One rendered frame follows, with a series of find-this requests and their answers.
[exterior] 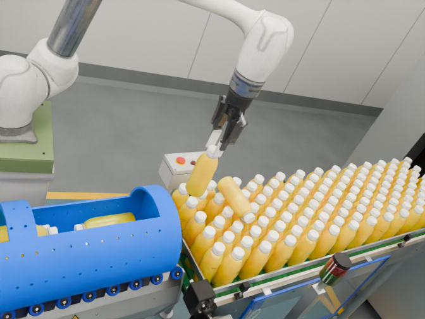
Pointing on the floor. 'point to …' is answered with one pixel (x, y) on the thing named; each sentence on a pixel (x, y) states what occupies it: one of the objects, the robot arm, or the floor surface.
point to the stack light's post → (305, 303)
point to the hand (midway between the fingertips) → (216, 143)
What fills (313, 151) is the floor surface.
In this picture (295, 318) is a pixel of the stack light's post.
